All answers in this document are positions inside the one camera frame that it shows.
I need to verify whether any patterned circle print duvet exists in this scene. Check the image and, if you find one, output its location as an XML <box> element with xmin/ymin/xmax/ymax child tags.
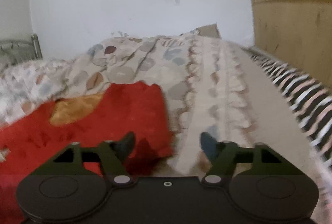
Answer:
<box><xmin>1</xmin><ymin>32</ymin><xmax>331</xmax><ymax>223</ymax></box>

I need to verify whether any black white striped bedsheet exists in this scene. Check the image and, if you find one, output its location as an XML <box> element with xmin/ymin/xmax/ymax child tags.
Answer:
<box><xmin>248</xmin><ymin>50</ymin><xmax>331</xmax><ymax>168</ymax></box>

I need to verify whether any red long-sleeve top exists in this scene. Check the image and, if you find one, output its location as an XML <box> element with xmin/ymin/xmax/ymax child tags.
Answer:
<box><xmin>1</xmin><ymin>82</ymin><xmax>173</xmax><ymax>223</ymax></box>

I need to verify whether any grey metal bed headboard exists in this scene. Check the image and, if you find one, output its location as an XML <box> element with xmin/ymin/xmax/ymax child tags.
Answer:
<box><xmin>1</xmin><ymin>34</ymin><xmax>43</xmax><ymax>64</ymax></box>

